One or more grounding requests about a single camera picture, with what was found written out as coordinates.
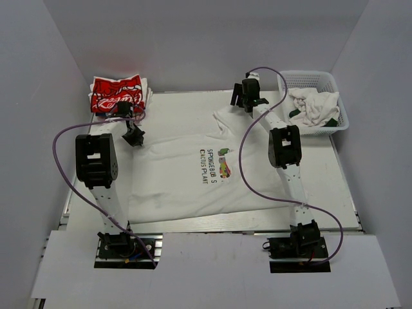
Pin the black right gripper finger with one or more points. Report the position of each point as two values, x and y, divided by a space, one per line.
239 96
232 101

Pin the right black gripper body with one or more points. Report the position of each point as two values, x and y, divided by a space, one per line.
245 99

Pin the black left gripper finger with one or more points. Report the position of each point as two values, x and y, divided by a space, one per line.
130 138
138 136

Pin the white SpongeBob print t-shirt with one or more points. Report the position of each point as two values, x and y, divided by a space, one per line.
223 171

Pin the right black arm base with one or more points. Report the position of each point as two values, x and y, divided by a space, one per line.
286 258

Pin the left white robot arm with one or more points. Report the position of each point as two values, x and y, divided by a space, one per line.
97 165

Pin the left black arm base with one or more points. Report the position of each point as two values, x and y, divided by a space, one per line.
122 251

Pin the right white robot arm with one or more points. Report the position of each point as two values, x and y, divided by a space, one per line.
284 154

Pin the white folded shirts under stack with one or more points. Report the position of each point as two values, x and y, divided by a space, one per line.
146 96

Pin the red Coca-Cola folded t-shirt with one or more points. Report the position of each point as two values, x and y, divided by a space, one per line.
112 95

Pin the dark green garment in basket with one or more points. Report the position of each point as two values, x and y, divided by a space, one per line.
294 113

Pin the white crumpled shirt in basket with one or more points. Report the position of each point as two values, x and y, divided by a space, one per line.
316 109

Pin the white perforated plastic basket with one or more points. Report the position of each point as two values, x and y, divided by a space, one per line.
321 81

